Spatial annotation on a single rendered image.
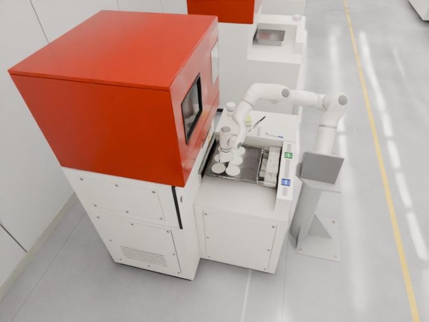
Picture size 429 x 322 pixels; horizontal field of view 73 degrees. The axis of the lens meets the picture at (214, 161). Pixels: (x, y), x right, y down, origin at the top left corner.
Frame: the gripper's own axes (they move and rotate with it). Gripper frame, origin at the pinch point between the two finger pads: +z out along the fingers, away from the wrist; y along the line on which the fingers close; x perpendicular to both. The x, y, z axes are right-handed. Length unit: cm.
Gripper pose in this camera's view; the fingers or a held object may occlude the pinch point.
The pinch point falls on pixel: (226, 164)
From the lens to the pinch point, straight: 206.7
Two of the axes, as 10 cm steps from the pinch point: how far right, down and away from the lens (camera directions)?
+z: 0.3, 7.1, 7.0
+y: 9.7, -1.8, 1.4
